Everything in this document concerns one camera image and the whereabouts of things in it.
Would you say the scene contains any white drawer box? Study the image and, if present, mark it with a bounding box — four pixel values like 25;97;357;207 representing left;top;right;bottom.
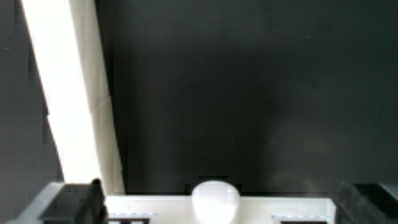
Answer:
105;181;336;224

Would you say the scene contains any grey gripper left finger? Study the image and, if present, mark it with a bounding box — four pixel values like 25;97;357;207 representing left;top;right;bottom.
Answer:
37;178;110;224

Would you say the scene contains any white front border rail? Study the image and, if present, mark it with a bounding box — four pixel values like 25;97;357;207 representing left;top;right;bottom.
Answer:
21;0;124;195

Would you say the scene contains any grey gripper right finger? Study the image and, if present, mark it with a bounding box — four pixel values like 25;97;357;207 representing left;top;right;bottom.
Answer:
336;182;398;224

